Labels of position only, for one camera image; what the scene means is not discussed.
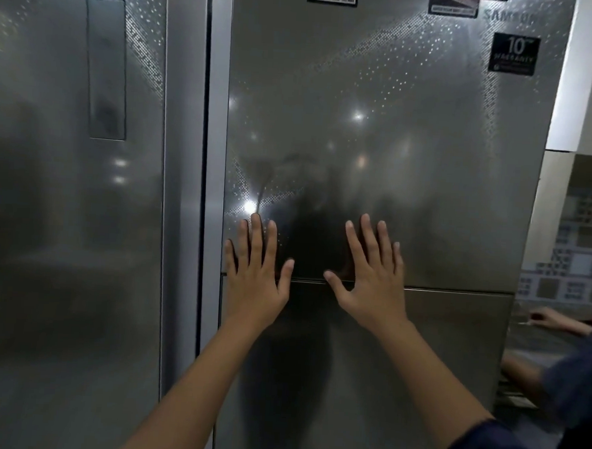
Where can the person's right hand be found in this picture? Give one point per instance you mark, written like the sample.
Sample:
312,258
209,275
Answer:
376,295

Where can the person's left forearm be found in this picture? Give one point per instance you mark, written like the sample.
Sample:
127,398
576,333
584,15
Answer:
192,400

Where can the red and white sticker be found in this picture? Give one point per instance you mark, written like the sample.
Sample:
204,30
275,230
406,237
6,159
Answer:
453,4

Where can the silver refrigerator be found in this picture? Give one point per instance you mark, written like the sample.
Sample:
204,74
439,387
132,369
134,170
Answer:
404,138

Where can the black square sticker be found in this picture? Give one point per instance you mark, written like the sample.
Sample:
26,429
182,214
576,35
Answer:
513,55

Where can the person's left hand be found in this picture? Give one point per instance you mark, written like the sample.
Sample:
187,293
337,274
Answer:
255,294

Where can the person's right forearm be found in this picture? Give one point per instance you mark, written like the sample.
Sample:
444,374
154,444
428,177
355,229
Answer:
431,382

